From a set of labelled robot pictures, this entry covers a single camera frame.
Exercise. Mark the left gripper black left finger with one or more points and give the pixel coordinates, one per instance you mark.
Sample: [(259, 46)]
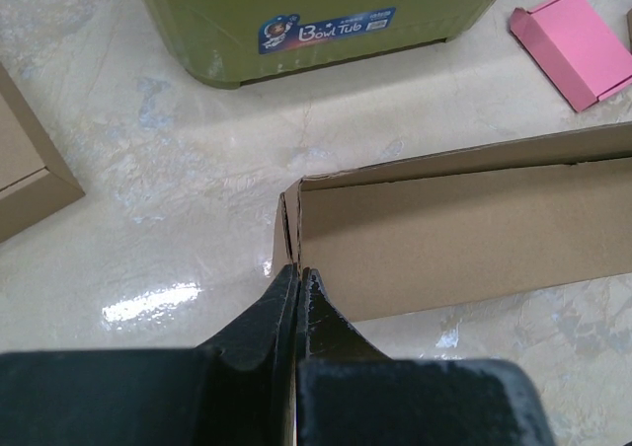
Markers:
[(233, 389)]

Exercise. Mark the olive green plastic bin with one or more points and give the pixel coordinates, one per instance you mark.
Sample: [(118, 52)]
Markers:
[(227, 43)]

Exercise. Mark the brown cardboard paper box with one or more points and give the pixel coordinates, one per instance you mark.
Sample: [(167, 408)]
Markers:
[(464, 226)]

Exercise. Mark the small brown cardboard box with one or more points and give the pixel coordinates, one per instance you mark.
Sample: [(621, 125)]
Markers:
[(629, 26)]

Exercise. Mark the closed brown cardboard box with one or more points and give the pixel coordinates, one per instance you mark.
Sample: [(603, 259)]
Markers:
[(35, 180)]

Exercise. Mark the pink sponge block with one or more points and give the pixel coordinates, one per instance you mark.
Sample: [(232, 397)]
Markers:
[(576, 50)]

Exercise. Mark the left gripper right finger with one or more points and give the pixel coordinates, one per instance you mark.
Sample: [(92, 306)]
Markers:
[(348, 392)]

